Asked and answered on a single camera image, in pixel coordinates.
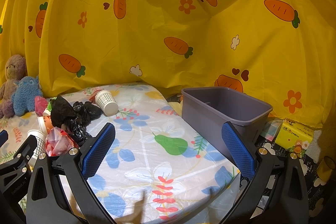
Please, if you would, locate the orange fruit print paper cup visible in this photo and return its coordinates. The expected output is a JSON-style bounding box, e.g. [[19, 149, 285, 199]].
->
[[38, 109, 54, 135]]

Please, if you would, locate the grey plastic trash bin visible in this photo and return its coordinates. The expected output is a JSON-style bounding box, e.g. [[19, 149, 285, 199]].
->
[[182, 86, 273, 161]]

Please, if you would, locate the yellow tissue box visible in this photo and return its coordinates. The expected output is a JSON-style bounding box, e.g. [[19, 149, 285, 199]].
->
[[275, 119, 314, 158]]

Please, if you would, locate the red-white plastic bag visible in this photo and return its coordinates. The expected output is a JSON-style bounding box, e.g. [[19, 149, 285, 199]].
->
[[46, 127, 78, 157]]

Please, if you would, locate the pink plastic bag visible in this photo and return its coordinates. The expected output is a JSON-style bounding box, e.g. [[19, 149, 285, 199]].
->
[[34, 96, 48, 117]]

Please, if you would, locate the blue fuzzy monster plush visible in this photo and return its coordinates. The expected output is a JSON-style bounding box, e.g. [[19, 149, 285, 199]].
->
[[11, 76, 43, 117]]

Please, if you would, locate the black crumpled plastic bag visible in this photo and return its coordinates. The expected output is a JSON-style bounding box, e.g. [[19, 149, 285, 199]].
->
[[50, 96, 102, 147]]

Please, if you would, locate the purple teddy bear plush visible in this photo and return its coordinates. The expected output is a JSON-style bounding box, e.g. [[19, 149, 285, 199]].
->
[[0, 55, 27, 118]]

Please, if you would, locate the red snack wrapper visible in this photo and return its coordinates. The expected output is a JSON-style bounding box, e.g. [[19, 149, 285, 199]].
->
[[88, 88, 102, 103]]

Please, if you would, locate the white green-grid paper cup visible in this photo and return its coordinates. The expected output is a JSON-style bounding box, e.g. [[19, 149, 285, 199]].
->
[[95, 90, 118, 117]]

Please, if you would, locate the yellow carrot print curtain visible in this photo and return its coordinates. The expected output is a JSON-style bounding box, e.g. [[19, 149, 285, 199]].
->
[[1, 0, 335, 127]]

